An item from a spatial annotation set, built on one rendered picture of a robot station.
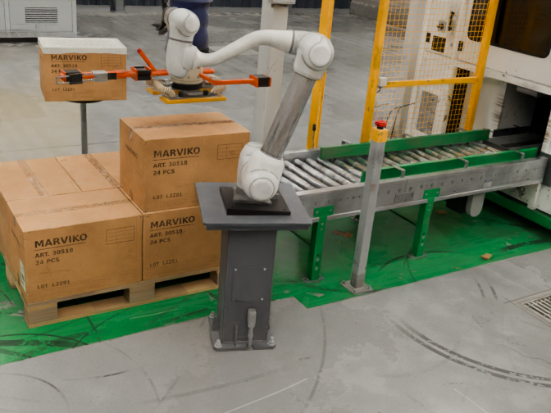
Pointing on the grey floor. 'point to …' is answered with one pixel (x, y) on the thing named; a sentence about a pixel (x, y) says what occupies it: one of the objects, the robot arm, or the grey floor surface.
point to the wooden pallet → (43, 311)
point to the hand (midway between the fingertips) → (156, 10)
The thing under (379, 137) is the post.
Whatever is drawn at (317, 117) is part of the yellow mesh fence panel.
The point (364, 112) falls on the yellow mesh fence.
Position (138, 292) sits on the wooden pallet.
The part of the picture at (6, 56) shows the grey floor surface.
